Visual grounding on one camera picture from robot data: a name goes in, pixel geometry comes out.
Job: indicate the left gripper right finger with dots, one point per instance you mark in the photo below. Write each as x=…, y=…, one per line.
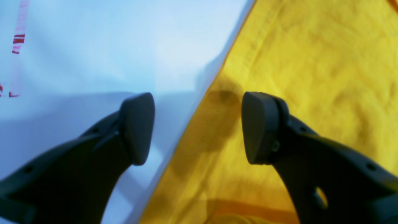
x=329, y=183

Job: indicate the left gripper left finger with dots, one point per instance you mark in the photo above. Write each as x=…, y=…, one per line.
x=72, y=183

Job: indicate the orange yellow T-shirt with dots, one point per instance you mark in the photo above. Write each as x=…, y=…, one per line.
x=335, y=64

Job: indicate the red tape rectangle marking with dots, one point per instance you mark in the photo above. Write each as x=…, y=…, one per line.
x=14, y=19

